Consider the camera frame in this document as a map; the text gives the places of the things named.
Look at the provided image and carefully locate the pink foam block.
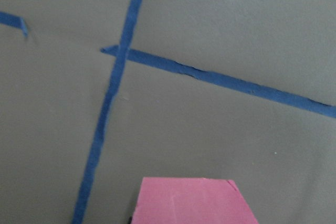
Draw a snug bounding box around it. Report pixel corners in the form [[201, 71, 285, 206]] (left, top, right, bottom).
[[131, 177, 258, 223]]

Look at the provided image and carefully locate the blue tape strip crosswise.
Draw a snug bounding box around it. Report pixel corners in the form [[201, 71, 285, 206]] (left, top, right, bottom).
[[100, 45, 336, 119]]

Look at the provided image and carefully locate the short blue tape piece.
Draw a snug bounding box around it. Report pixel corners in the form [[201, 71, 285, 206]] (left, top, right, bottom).
[[0, 12, 28, 37]]

